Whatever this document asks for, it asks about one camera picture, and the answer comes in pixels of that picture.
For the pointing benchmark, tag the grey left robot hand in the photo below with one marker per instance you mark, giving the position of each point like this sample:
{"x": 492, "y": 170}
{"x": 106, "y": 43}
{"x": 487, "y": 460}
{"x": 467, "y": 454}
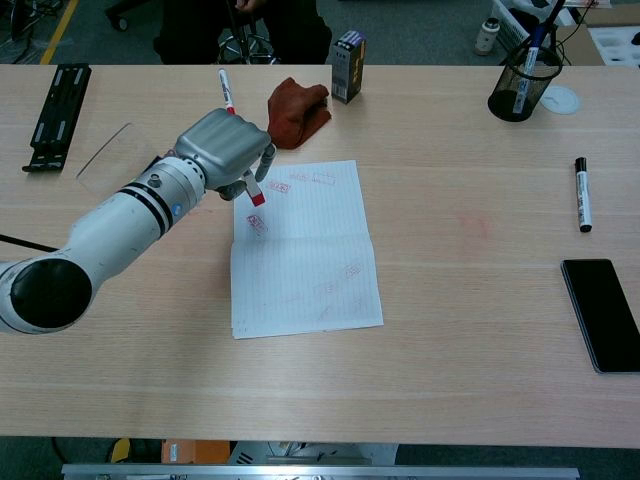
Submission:
{"x": 220, "y": 145}

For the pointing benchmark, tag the red and white stamp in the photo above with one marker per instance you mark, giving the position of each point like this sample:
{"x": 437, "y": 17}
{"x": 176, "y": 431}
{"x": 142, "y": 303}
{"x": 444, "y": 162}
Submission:
{"x": 256, "y": 196}

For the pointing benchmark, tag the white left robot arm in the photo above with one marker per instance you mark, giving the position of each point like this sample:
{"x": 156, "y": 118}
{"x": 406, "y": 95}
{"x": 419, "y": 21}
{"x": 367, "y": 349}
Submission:
{"x": 115, "y": 230}

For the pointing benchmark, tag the brown cloth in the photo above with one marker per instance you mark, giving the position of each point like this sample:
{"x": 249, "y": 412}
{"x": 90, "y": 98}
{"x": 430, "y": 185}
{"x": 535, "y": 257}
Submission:
{"x": 295, "y": 110}

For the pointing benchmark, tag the white marker with red cap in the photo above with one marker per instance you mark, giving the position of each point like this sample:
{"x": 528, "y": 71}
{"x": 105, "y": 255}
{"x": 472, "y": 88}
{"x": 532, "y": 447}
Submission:
{"x": 226, "y": 90}

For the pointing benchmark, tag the chrome stool base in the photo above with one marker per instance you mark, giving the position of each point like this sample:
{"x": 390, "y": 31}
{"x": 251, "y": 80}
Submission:
{"x": 250, "y": 47}

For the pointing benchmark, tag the white lined paper sheet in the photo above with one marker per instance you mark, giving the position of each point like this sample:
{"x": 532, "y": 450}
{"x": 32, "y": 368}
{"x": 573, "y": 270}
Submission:
{"x": 310, "y": 260}

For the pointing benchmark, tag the dark carton box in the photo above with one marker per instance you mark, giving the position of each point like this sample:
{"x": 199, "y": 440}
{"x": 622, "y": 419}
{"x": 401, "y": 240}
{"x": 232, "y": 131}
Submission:
{"x": 347, "y": 70}

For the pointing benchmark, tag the white bottle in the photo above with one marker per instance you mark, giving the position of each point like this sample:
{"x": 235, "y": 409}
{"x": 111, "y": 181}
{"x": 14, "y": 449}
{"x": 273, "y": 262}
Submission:
{"x": 486, "y": 37}

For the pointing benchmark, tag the black mesh pen holder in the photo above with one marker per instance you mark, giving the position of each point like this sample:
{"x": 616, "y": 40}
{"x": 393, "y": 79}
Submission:
{"x": 510, "y": 107}

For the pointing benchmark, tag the orange box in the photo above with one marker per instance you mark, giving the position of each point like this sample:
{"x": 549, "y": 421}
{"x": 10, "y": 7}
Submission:
{"x": 200, "y": 452}

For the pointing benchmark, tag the white device under table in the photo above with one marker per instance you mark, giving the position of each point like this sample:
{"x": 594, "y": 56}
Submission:
{"x": 310, "y": 452}

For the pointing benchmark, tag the white marker with blue cap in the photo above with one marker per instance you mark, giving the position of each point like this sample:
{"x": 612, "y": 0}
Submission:
{"x": 536, "y": 37}

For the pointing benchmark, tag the white marker with black cap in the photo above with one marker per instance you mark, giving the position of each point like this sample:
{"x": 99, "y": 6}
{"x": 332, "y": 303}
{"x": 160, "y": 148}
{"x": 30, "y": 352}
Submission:
{"x": 582, "y": 195}

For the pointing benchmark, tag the cardboard box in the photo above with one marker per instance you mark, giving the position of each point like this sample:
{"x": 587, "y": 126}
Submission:
{"x": 580, "y": 45}

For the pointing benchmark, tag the black smartphone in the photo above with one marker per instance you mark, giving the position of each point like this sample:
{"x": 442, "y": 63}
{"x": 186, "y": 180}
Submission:
{"x": 605, "y": 310}

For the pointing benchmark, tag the black metal bracket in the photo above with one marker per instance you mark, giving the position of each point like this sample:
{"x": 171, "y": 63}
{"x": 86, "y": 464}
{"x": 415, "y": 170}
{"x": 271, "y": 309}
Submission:
{"x": 55, "y": 120}

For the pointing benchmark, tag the aluminium rail profile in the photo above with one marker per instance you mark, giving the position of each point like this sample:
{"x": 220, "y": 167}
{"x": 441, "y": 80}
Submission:
{"x": 320, "y": 473}

